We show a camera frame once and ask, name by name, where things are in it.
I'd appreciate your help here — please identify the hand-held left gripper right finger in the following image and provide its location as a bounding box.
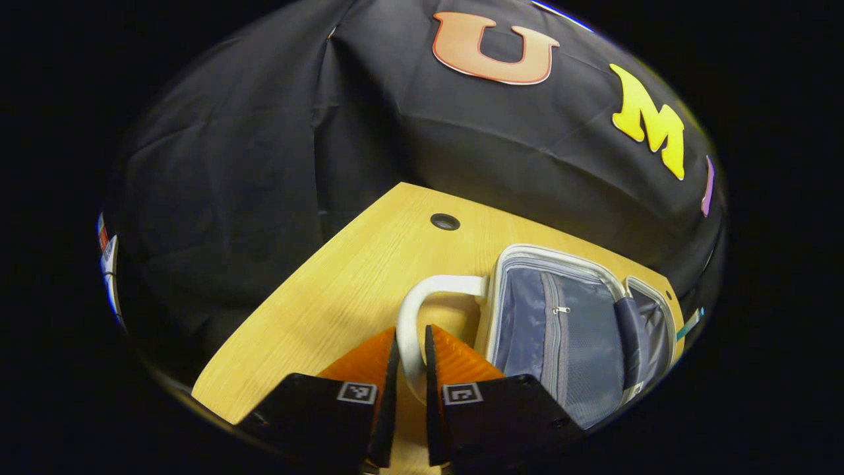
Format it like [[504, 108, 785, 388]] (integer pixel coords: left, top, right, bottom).
[[424, 323, 588, 472]]

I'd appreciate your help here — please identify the white suitcase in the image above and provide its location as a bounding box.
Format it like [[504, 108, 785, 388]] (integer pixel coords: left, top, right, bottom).
[[396, 243, 681, 431]]

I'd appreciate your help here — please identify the lit monitor screen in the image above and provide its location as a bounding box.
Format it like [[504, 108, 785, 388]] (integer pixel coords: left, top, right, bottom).
[[97, 211, 127, 331]]

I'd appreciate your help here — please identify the blue white tube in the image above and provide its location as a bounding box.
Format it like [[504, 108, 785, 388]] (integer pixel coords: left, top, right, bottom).
[[676, 306, 706, 342]]

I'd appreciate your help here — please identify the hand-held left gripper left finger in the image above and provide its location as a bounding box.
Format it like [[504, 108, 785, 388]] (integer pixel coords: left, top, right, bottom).
[[234, 327, 401, 473]]

